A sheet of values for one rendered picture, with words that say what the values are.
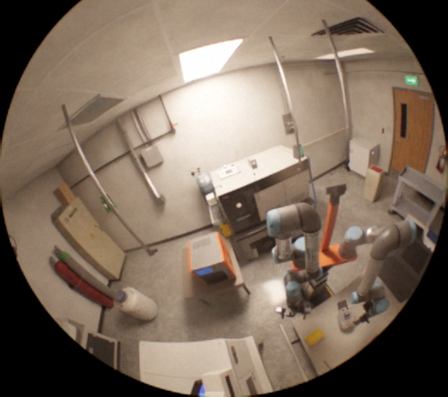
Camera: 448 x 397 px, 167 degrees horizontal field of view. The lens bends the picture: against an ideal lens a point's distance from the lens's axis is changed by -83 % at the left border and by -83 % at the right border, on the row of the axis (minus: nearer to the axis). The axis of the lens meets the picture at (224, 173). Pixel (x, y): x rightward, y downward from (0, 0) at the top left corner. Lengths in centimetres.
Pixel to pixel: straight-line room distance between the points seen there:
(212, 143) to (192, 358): 264
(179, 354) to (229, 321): 151
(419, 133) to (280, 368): 443
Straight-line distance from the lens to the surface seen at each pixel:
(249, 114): 272
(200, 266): 153
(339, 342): 150
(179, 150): 263
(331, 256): 127
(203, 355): 98
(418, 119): 404
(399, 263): 150
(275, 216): 64
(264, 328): 235
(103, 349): 324
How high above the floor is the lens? 233
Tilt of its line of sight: 25 degrees down
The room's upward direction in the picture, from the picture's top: 20 degrees counter-clockwise
